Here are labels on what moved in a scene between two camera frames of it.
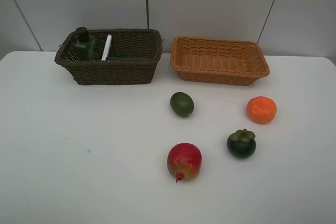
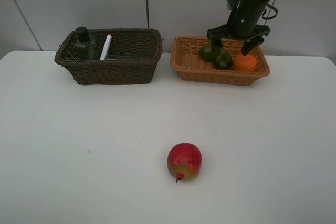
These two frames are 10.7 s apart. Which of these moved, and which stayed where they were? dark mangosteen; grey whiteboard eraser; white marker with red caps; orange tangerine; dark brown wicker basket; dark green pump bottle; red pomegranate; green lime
Moved: green lime; orange tangerine; dark mangosteen
Stayed: grey whiteboard eraser; dark brown wicker basket; dark green pump bottle; white marker with red caps; red pomegranate
